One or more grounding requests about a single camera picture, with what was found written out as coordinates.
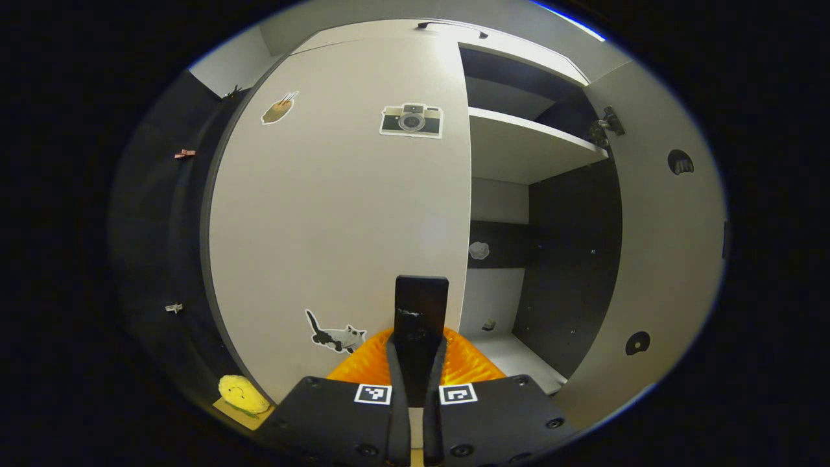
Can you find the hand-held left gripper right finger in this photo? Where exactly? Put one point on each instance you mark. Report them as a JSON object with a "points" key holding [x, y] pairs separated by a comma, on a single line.
{"points": [[433, 421]]}

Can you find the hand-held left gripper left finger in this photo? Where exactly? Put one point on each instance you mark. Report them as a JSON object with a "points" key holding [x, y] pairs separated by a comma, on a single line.
{"points": [[399, 421]]}

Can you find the beige double-door shoe cabinet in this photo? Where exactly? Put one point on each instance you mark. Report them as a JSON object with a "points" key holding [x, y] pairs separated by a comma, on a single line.
{"points": [[564, 259]]}

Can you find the beige cabinet door camera sticker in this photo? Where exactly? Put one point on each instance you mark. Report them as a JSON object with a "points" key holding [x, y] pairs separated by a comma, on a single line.
{"points": [[324, 214]]}

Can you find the beige cabinet door headphone sticker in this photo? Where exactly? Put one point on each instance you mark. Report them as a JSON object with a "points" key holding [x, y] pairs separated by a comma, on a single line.
{"points": [[668, 259]]}

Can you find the white cabinet shelf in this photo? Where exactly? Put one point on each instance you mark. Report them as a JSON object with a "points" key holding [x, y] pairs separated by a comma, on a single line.
{"points": [[519, 146]]}

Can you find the black metal door hinge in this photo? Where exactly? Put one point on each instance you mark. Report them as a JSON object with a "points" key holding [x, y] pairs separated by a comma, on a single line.
{"points": [[606, 124]]}

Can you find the yellow plush toy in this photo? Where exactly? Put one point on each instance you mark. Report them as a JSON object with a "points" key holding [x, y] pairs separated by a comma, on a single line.
{"points": [[240, 392]]}

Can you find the black backdrop cloth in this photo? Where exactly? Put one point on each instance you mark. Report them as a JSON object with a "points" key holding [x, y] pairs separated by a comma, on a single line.
{"points": [[155, 227]]}

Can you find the pink clip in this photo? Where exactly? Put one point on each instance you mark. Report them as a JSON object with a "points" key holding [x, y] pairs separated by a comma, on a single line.
{"points": [[185, 154]]}

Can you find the black binder clip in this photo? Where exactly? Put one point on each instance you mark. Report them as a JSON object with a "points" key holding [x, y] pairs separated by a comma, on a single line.
{"points": [[232, 92]]}

